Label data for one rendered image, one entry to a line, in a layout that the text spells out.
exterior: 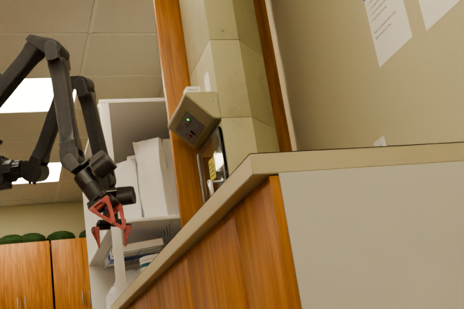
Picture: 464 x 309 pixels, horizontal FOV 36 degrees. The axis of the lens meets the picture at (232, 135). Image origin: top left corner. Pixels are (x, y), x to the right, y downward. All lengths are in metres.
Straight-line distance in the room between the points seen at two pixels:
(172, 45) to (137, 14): 1.35
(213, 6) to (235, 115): 0.43
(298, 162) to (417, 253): 0.27
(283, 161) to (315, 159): 0.06
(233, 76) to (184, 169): 0.45
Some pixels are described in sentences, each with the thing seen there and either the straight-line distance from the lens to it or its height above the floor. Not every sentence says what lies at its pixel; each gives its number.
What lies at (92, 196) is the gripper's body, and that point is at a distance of 2.19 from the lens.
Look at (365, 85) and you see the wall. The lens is 2.42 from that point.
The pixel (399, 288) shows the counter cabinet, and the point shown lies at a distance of 1.34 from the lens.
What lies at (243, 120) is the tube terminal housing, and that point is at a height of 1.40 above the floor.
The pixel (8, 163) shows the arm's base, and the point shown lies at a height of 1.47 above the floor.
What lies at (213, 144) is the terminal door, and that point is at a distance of 2.52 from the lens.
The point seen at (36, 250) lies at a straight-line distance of 7.58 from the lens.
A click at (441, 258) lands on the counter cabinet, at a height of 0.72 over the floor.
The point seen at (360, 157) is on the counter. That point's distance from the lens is 1.37.
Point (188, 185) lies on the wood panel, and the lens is 2.75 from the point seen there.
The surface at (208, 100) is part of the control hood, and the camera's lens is 2.48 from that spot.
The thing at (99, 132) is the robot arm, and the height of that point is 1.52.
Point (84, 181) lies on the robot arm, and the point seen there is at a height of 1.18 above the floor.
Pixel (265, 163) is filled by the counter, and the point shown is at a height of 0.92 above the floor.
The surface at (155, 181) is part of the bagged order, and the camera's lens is 3.69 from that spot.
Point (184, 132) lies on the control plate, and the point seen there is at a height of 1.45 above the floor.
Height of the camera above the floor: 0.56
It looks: 19 degrees up
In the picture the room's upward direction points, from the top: 9 degrees counter-clockwise
